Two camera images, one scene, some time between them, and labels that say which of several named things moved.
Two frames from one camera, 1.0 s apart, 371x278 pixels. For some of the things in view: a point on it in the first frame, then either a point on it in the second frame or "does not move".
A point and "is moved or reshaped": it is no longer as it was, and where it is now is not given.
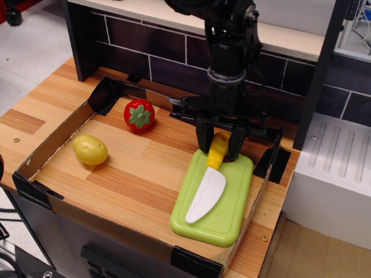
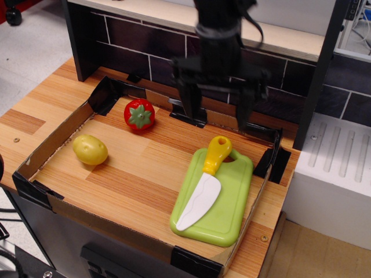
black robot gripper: x=225 y=110 → x=221 y=62
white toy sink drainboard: x=330 y=189 does not move
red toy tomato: x=139 y=114 does not move
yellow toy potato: x=89 y=149 does not move
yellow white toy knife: x=215 y=180 is moved or reshaped
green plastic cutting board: x=221 y=223 does not move
